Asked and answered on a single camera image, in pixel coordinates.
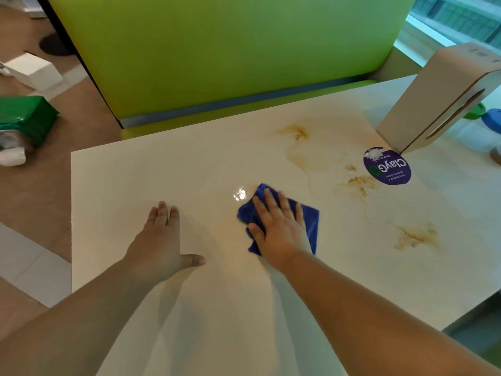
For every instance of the person's left hand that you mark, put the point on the person's left hand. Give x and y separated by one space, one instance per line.
162 246

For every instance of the person's right hand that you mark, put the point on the person's right hand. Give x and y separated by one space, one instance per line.
281 234

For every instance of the person's right thumb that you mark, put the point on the person's right thumb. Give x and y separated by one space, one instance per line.
256 232

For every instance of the person's right little finger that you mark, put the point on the person's right little finger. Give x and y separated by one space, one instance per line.
300 216

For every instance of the person's left middle finger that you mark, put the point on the person's left middle finger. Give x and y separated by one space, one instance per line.
162 212

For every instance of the person's left thumb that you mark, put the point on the person's left thumb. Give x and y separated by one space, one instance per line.
193 261

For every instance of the person's right middle finger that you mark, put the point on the person's right middle finger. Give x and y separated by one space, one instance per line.
274 203

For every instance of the blue cleaning cloth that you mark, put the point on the blue cleaning cloth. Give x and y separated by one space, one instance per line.
311 227

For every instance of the person's right forearm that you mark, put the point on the person's right forearm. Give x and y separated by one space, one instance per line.
368 321

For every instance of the person's left forearm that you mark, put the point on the person's left forearm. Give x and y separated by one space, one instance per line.
74 321

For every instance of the green bench seat cushion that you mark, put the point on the green bench seat cushion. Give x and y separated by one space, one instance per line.
250 109

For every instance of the purple round sticker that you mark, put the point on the purple round sticker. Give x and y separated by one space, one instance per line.
391 170

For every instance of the white plastic object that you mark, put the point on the white plastic object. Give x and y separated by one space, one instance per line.
11 156

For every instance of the green box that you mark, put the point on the green box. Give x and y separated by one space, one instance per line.
27 117

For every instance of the green bench backrest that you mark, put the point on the green bench backrest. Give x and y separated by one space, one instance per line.
219 46

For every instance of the beige napkin dispenser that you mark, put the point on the beige napkin dispenser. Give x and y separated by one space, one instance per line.
434 97

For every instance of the white box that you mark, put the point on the white box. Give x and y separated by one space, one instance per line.
33 70

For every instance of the black round table base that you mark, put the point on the black round table base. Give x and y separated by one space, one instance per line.
54 44

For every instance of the blue lid plastic container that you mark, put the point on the blue lid plastic container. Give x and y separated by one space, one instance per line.
483 133

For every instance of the green lid container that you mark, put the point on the green lid container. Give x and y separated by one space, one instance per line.
476 111

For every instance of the window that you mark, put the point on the window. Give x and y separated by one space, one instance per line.
458 15

